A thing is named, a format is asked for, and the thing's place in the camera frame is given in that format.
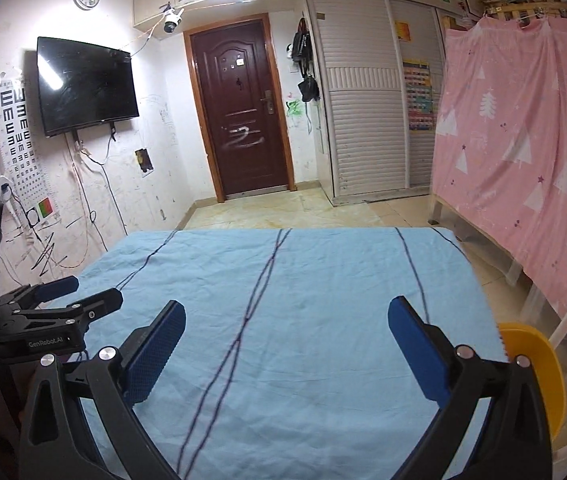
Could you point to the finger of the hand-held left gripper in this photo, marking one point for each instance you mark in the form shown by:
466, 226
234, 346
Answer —
103, 302
58, 287

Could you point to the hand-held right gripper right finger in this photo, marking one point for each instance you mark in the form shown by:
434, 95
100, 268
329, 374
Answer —
416, 347

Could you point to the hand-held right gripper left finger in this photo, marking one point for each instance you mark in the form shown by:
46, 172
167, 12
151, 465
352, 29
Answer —
156, 350

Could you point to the yellow plastic bin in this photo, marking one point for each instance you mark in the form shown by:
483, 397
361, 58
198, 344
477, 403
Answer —
538, 370

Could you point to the light blue tablecloth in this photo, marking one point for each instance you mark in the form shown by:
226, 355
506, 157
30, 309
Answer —
313, 320

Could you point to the eye chart poster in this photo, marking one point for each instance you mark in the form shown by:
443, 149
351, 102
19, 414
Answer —
18, 145

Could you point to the pink tree print curtain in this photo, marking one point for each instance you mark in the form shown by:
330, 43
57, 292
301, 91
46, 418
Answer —
523, 150

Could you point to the white louvred wardrobe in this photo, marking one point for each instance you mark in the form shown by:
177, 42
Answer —
363, 125

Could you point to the dark brown door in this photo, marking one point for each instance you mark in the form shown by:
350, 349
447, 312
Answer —
241, 105

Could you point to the colourful grid poster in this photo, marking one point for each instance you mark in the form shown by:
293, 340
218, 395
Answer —
418, 95

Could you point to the small black hanging bag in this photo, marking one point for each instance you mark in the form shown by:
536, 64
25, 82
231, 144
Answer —
308, 90

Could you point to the orange sticker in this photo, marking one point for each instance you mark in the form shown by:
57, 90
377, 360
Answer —
403, 31

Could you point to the large black hanging bag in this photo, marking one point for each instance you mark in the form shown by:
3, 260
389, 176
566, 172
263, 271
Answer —
302, 40

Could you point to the open wall socket box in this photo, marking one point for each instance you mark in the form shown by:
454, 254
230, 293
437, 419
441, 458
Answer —
144, 161

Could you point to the black wall television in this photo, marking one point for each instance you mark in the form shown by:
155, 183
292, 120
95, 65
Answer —
88, 85

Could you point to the white security camera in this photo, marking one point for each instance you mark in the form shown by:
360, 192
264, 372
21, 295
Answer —
171, 21

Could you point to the wooden bunk bed frame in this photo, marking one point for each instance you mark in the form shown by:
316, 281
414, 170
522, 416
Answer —
528, 7

